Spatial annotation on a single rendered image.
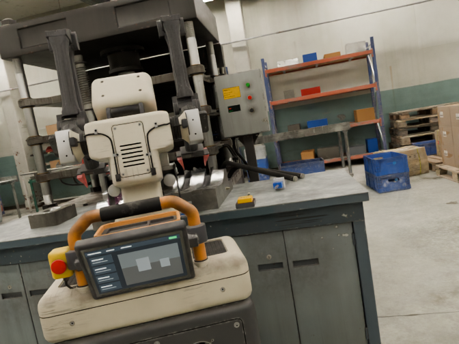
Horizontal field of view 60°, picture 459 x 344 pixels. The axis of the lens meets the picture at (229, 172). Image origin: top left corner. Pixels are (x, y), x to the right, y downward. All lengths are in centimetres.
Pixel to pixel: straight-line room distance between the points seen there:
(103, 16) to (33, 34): 48
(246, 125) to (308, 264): 110
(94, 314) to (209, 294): 29
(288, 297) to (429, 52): 742
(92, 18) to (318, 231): 185
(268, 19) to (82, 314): 795
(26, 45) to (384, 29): 699
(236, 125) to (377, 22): 641
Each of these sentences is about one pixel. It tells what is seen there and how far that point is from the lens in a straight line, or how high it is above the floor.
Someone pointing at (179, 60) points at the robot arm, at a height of 143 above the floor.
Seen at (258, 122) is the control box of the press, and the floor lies 114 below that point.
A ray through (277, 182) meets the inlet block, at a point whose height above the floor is 84.
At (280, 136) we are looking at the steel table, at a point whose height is 90.
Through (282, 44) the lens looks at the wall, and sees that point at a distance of 855.
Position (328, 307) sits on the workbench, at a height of 30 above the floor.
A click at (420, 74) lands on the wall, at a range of 874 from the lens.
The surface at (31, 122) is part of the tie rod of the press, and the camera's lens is 294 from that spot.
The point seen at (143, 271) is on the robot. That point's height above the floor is 84.
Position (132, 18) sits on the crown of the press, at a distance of 265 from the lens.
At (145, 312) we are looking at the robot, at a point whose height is 72.
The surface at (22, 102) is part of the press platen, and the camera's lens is 294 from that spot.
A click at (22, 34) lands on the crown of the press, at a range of 297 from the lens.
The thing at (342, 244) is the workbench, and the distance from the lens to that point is 178.
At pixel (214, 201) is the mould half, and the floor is 84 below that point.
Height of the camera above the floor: 115
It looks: 7 degrees down
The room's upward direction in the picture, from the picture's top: 10 degrees counter-clockwise
